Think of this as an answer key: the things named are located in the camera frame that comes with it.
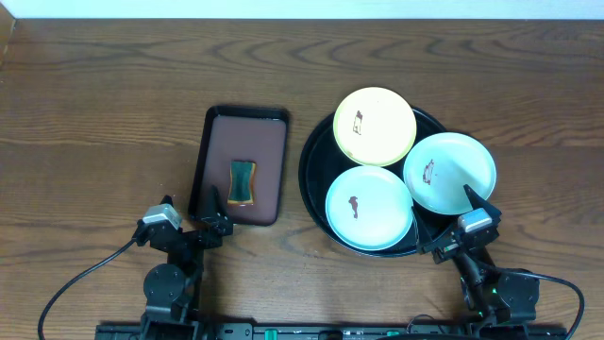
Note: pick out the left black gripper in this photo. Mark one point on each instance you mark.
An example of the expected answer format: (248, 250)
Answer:
(187, 237)

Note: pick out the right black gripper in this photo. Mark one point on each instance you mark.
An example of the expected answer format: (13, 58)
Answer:
(445, 250)

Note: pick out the green orange sponge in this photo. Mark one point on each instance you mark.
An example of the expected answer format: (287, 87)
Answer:
(241, 191)

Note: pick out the light green plate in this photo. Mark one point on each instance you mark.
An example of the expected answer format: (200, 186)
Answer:
(437, 168)

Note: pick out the light blue plate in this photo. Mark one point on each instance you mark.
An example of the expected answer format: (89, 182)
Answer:
(369, 208)

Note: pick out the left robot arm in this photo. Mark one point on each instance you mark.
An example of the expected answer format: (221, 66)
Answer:
(172, 289)

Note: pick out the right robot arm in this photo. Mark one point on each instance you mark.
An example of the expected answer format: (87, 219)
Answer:
(494, 297)

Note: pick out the rectangular black brown tray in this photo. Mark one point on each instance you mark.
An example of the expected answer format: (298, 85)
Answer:
(241, 134)

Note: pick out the yellow plate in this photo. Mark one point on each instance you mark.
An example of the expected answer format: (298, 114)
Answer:
(374, 126)

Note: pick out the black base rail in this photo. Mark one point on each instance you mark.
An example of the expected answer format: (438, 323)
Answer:
(246, 331)

